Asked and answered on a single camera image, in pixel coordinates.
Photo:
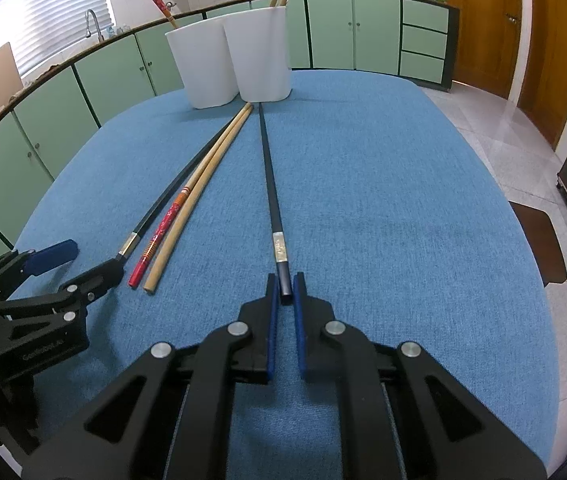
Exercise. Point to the chrome kitchen faucet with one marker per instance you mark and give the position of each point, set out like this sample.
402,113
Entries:
92,26

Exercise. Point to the green lower kitchen cabinets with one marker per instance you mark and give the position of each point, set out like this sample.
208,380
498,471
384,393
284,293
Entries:
44,125

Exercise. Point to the brown wooden stool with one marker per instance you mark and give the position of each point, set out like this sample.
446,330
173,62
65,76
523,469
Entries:
544,243

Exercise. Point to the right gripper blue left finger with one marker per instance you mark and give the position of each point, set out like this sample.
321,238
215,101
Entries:
272,296

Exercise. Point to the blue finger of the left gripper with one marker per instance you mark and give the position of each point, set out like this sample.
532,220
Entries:
41,261
96,282

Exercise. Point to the white double utensil holder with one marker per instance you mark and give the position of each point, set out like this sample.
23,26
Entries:
241,54

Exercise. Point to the brown wooden door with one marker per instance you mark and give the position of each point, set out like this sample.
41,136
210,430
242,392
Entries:
544,92
488,43

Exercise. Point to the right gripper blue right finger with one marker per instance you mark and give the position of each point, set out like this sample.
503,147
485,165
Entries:
299,304

